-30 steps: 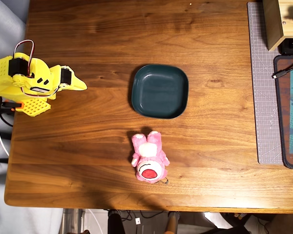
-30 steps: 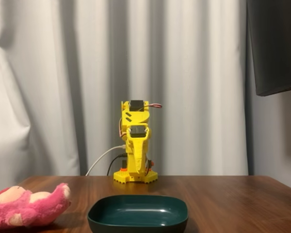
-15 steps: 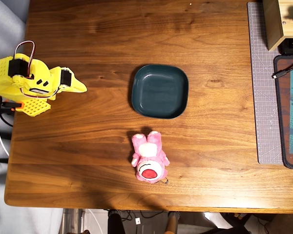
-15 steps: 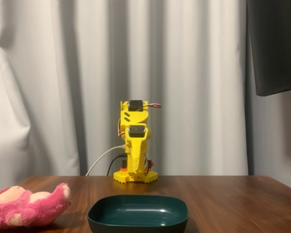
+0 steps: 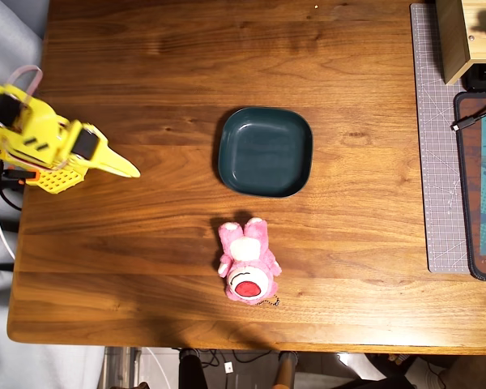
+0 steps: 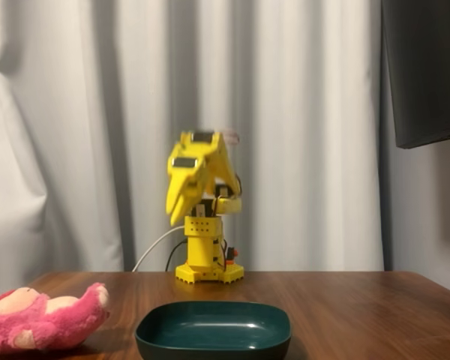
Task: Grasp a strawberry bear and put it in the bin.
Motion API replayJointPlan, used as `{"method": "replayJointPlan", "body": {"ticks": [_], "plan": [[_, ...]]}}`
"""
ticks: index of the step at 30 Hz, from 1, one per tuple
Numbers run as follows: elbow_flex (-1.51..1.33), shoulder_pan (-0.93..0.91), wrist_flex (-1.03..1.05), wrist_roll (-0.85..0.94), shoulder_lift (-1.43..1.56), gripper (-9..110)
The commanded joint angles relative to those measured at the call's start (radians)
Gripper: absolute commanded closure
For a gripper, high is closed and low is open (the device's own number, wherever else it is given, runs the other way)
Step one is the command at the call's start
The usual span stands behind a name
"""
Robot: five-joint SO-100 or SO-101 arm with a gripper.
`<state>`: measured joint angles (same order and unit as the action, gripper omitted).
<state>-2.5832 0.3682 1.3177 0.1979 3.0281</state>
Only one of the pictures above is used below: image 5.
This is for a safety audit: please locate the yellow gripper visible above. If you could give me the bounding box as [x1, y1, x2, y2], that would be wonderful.
[60, 120, 142, 179]

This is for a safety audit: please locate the grey cutting mat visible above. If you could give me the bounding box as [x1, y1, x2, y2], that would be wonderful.
[409, 2, 486, 275]

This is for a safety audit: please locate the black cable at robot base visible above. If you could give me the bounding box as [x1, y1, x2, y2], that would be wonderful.
[0, 161, 23, 212]

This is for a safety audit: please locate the black USB cable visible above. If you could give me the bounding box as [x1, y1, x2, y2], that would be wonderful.
[450, 103, 486, 133]

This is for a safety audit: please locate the black device under wooden box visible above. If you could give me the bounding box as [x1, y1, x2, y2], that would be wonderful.
[460, 62, 486, 92]

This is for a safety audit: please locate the dark green plastic bin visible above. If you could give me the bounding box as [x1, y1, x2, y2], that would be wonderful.
[217, 105, 314, 199]

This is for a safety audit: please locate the printed black-edged mouse pad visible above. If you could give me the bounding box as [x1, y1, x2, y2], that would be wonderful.
[453, 91, 486, 281]

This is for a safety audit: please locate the pink strawberry bear plush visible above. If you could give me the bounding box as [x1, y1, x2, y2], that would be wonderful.
[217, 216, 284, 308]

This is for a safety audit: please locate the grey metal frame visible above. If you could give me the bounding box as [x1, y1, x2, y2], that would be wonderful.
[103, 346, 143, 389]

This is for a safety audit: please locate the light wooden box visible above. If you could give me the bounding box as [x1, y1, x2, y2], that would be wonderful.
[435, 0, 486, 86]

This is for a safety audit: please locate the orange black table clamp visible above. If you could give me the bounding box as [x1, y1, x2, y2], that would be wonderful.
[0, 160, 40, 191]

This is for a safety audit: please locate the black table leg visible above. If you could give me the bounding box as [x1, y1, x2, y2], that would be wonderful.
[177, 348, 207, 389]

